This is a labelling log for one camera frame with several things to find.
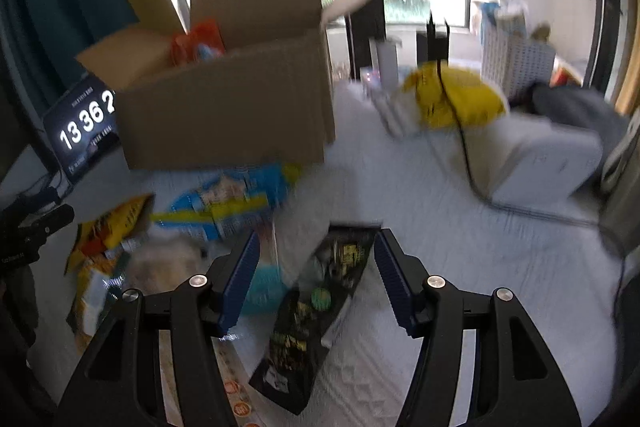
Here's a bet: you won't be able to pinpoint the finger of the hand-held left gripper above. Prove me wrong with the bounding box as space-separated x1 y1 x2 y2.
22 203 76 242

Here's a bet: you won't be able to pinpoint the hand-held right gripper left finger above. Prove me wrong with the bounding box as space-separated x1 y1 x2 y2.
55 229 263 427

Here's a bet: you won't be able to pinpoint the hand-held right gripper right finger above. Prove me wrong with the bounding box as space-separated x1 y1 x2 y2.
372 229 583 427

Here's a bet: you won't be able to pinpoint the yellow snack bag dark edge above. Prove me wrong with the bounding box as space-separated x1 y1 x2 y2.
65 194 157 276

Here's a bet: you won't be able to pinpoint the blue and yellow snack packet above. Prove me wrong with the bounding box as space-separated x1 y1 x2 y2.
151 163 302 244

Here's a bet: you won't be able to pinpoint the clear cracker packet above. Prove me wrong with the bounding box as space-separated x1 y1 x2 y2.
126 234 212 297

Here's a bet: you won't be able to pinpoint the black printed snack packet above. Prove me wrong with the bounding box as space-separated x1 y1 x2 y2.
248 223 382 416

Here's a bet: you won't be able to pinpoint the small yellow snack bag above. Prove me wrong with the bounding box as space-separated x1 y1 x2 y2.
66 252 132 339

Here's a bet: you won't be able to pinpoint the brown cardboard box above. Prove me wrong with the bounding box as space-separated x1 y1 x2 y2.
75 0 417 172

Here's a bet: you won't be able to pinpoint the orange snack bag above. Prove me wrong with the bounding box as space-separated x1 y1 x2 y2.
169 19 227 68

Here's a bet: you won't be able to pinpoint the teal snack packet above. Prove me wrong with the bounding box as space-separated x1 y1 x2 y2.
240 263 292 316

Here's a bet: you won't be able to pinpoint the white snack packet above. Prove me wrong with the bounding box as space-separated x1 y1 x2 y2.
272 159 354 286

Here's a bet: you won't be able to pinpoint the black tablet clock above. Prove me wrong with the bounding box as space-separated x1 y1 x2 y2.
42 77 122 184

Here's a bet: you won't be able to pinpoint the white packet red print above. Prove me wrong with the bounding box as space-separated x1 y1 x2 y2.
160 332 272 427

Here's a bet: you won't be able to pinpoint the white papers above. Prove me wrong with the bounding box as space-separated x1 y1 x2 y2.
371 89 427 138

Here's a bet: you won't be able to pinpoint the white box appliance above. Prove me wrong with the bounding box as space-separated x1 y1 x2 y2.
491 121 604 214

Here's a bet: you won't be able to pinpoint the yellow plastic bag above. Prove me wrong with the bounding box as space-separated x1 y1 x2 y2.
403 61 511 131

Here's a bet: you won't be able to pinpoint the black power adapter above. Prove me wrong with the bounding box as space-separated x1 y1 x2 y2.
416 19 452 61

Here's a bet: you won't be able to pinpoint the grey cloth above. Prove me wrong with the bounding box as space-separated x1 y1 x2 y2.
529 82 633 148

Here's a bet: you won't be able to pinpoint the white woven basket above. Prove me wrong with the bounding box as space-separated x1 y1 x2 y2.
479 14 558 101

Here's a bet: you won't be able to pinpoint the small orange box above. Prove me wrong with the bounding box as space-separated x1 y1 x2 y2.
550 63 584 88

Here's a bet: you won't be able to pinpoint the items in basket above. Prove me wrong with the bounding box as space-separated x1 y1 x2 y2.
479 0 552 41

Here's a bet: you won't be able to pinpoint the black cables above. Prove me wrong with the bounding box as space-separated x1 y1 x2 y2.
0 171 72 210

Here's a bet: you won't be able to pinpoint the black adapter cable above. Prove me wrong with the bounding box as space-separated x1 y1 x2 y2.
429 11 640 260

